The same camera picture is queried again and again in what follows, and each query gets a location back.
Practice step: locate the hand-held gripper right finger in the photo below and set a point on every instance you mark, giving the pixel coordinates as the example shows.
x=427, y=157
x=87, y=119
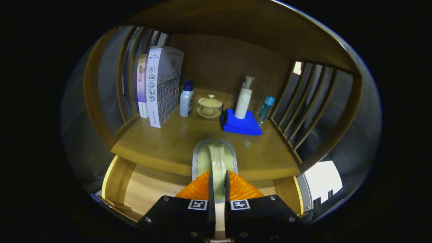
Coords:
x=228, y=202

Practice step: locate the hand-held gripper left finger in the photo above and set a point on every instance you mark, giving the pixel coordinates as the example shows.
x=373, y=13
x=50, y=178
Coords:
x=211, y=202

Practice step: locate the wooden drawer with black knob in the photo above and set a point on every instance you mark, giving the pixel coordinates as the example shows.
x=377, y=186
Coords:
x=148, y=189

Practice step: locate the wooden countertop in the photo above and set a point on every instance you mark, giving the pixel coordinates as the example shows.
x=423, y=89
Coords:
x=168, y=141

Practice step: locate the white drawer cabinet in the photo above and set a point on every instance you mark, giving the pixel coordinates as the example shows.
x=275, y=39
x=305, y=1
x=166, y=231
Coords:
x=324, y=180

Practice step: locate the brown wooden cabinet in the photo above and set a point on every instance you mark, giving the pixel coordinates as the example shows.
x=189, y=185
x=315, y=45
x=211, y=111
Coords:
x=222, y=57

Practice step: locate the blue folded cloth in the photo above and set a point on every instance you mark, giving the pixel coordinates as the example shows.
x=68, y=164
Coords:
x=241, y=126

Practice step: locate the yellow lidded teacup with saucer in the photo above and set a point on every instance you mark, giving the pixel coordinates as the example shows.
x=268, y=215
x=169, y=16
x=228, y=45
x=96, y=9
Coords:
x=209, y=106

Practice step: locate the clear blue bottle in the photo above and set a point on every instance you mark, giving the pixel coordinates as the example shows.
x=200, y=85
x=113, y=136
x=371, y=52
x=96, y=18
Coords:
x=266, y=109

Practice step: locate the white pump bottle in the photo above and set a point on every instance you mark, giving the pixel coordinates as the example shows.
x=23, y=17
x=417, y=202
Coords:
x=243, y=101

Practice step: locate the white bottle with blue cap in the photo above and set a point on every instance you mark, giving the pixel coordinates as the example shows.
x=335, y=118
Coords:
x=186, y=103

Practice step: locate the thick white book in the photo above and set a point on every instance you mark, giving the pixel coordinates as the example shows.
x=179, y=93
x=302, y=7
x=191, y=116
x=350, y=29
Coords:
x=157, y=84

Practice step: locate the thin purple book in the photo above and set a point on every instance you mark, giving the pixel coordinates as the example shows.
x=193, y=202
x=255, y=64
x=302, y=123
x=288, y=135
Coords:
x=142, y=87

